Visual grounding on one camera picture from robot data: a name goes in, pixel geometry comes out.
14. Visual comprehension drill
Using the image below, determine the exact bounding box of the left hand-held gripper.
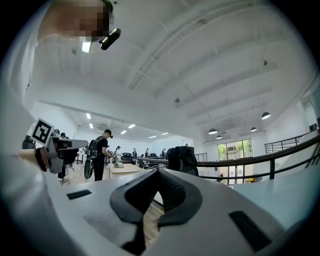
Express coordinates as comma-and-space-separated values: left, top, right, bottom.
29, 117, 89, 175

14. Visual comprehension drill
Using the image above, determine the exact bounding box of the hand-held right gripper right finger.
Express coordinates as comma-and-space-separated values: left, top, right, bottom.
142, 168, 286, 256

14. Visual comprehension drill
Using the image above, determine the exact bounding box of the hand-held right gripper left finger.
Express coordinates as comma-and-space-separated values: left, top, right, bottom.
59, 168, 161, 256

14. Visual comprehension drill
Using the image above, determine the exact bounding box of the black mesh office chair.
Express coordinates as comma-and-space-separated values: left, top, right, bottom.
166, 146, 200, 177

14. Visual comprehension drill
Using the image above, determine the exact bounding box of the black jacket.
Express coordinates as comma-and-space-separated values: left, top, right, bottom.
165, 146, 198, 174

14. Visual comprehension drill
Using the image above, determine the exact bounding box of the person's left forearm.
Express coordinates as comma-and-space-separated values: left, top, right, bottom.
18, 148, 38, 166

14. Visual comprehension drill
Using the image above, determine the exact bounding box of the person's left hand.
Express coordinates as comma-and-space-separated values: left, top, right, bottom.
40, 146, 51, 161

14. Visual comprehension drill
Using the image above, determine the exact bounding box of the wooden desk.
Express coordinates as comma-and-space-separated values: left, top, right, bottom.
108, 162, 146, 180

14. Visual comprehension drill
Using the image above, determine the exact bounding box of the person's white shirt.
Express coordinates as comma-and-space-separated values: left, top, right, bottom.
0, 0, 85, 256

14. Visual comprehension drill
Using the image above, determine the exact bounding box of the dark curved metal railing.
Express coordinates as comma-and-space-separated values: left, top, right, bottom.
138, 134, 320, 181

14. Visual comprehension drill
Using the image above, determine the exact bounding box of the glass entrance door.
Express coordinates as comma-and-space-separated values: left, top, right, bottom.
216, 138, 254, 186

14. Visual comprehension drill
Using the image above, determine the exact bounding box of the black stair railing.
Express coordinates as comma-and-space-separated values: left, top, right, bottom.
264, 129, 316, 155

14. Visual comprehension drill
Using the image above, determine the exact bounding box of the person's head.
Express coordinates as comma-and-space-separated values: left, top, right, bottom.
37, 0, 116, 43

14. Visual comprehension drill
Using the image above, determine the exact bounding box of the black wrist strap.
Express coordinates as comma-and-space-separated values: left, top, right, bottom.
34, 147, 49, 173

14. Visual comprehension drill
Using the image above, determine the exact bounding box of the black head-worn camera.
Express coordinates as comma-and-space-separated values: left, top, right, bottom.
98, 27, 122, 51

